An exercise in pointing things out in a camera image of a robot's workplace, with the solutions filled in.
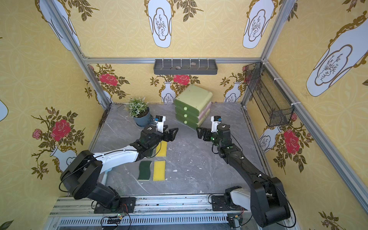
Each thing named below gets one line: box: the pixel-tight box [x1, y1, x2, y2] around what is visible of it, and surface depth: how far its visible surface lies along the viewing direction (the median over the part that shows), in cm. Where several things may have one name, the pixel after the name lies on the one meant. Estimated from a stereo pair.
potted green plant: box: [123, 96, 152, 127], surface depth 98 cm
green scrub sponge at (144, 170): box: [138, 160, 152, 181], surface depth 87 cm
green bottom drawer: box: [175, 117, 199, 129], surface depth 105 cm
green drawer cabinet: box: [174, 84, 213, 129], surface depth 97 cm
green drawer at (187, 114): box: [175, 106, 200, 124], surface depth 97 cm
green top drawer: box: [174, 98, 200, 117], surface depth 94 cm
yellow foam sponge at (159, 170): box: [153, 160, 166, 182], surface depth 87 cm
